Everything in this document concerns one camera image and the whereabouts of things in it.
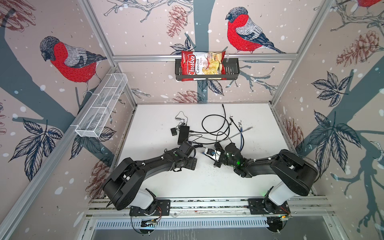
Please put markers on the white mesh wall shelf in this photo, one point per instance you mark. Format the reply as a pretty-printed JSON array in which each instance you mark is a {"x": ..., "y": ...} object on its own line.
[{"x": 99, "y": 112}]

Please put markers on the black power adapter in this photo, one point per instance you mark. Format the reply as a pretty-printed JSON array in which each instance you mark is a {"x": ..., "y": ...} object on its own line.
[{"x": 174, "y": 131}]

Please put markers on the aluminium front rail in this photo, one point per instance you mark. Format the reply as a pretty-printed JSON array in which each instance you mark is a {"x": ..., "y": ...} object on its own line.
[{"x": 217, "y": 207}]

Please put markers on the black network switch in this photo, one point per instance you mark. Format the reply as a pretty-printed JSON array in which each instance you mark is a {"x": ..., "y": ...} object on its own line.
[{"x": 183, "y": 134}]

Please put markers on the black wire wall basket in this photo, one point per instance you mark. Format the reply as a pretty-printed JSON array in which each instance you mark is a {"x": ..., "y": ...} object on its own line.
[{"x": 228, "y": 69}]

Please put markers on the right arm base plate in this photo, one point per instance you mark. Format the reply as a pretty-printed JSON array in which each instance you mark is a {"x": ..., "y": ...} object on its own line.
[{"x": 258, "y": 206}]

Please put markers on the red cassava chips bag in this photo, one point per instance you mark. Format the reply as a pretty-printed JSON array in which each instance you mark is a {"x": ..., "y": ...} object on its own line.
[{"x": 202, "y": 63}]

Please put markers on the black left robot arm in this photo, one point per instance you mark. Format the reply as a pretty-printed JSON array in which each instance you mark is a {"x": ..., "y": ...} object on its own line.
[{"x": 123, "y": 185}]

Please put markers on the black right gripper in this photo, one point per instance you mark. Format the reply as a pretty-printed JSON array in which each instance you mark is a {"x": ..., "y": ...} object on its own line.
[{"x": 216, "y": 164}]

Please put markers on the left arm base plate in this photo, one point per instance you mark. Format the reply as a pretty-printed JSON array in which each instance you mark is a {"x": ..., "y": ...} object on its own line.
[{"x": 157, "y": 208}]

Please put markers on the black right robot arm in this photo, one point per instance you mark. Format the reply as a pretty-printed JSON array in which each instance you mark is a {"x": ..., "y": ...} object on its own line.
[{"x": 297, "y": 175}]

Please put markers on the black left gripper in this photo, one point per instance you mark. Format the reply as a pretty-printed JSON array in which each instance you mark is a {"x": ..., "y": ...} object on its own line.
[{"x": 193, "y": 161}]

